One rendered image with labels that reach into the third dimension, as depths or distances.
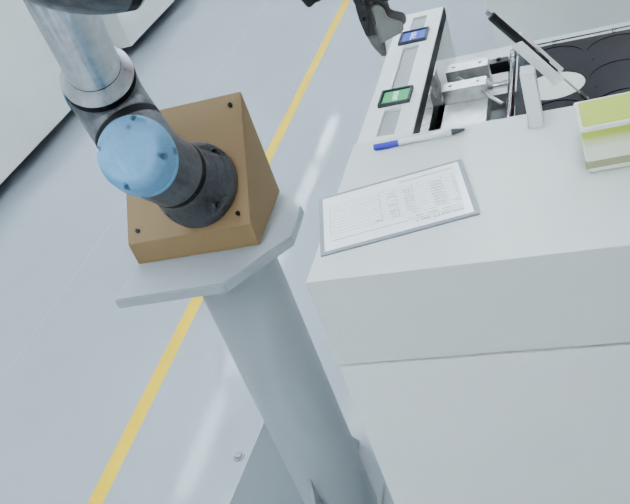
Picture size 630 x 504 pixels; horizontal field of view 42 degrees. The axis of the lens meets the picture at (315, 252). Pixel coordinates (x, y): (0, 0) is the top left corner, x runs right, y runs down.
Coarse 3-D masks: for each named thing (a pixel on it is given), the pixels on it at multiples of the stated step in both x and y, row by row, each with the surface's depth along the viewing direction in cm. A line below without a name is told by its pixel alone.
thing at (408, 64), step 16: (416, 16) 169; (432, 16) 166; (432, 32) 159; (400, 48) 158; (416, 48) 156; (432, 48) 153; (384, 64) 154; (400, 64) 152; (416, 64) 149; (384, 80) 148; (400, 80) 146; (416, 80) 143; (416, 96) 138; (368, 112) 139; (384, 112) 137; (400, 112) 135; (416, 112) 133; (368, 128) 134; (384, 128) 133; (400, 128) 130
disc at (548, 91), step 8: (568, 72) 141; (544, 80) 142; (568, 80) 139; (576, 80) 138; (584, 80) 137; (544, 88) 139; (552, 88) 138; (560, 88) 138; (568, 88) 137; (544, 96) 137; (552, 96) 136; (560, 96) 135
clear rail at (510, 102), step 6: (510, 54) 154; (516, 54) 154; (510, 60) 152; (516, 60) 152; (516, 66) 151; (510, 72) 148; (510, 78) 146; (510, 84) 144; (510, 90) 142; (510, 96) 140; (510, 102) 138; (510, 108) 137; (510, 114) 135
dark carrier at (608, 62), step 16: (624, 32) 147; (544, 48) 152; (560, 48) 150; (576, 48) 148; (592, 48) 146; (608, 48) 144; (624, 48) 142; (528, 64) 149; (560, 64) 145; (576, 64) 143; (592, 64) 141; (608, 64) 139; (624, 64) 138; (592, 80) 136; (608, 80) 135; (624, 80) 133; (576, 96) 134; (592, 96) 132
